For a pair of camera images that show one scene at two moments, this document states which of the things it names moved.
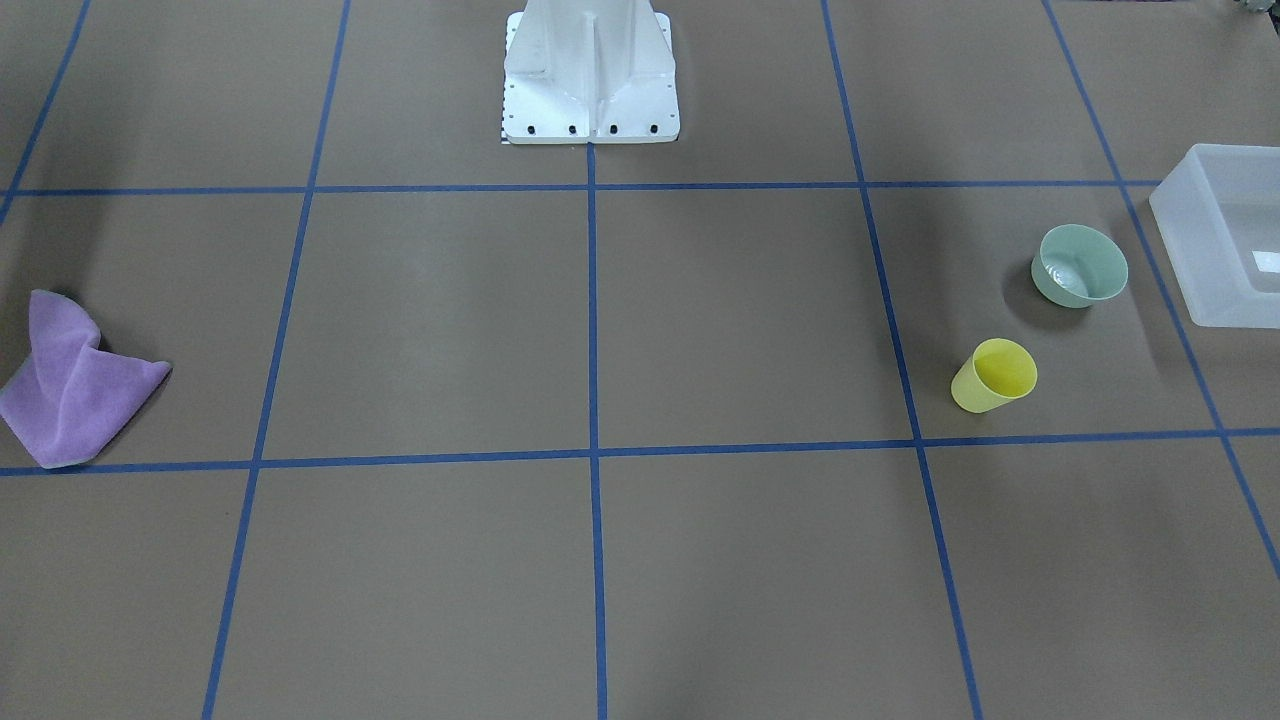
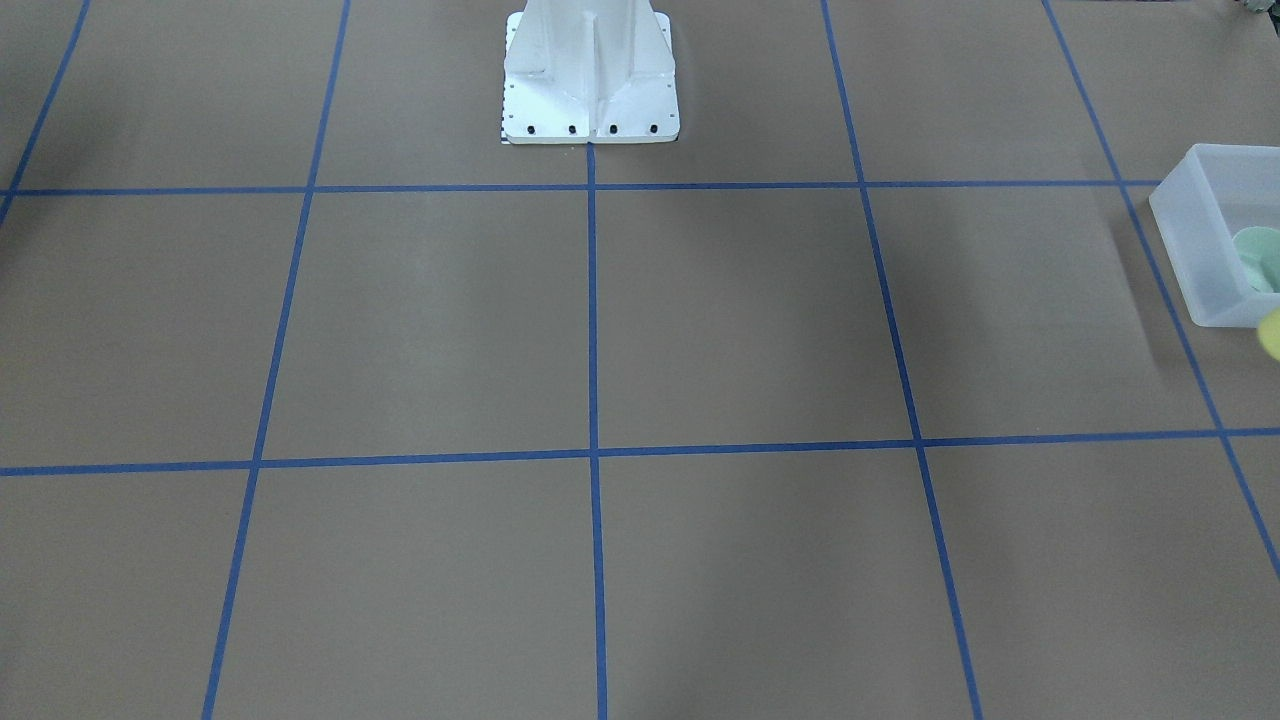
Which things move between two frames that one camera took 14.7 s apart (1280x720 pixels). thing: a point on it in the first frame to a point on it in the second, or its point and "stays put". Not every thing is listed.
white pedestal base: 589,71 stays put
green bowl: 1078,266 to 1259,250
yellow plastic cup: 998,372 to 1269,334
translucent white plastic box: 1218,213 stays put
